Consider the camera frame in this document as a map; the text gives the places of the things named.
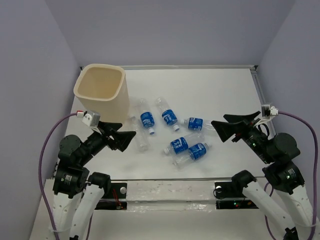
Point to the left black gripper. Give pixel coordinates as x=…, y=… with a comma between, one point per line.
x=121, y=139

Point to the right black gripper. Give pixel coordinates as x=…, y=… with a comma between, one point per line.
x=225, y=128

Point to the clear unlabelled plastic bottle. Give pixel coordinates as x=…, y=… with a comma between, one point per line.
x=140, y=138

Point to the blue label bottle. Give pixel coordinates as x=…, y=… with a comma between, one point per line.
x=146, y=116
x=197, y=124
x=182, y=144
x=167, y=114

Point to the blue label bottle lowest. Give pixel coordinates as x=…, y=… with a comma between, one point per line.
x=193, y=154

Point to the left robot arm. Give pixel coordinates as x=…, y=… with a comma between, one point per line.
x=76, y=191

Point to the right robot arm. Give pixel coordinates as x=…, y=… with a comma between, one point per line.
x=299, y=221

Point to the beige plastic bin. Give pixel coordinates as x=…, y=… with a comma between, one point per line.
x=103, y=88

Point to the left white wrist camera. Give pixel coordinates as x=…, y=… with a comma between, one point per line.
x=89, y=118

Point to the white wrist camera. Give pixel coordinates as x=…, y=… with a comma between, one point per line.
x=89, y=118
x=268, y=111

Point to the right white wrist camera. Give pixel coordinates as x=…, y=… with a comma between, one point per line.
x=268, y=111

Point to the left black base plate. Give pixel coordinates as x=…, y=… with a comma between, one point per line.
x=115, y=199

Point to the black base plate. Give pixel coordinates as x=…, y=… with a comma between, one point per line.
x=229, y=198
x=115, y=199

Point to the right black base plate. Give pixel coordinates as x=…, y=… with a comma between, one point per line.
x=229, y=198

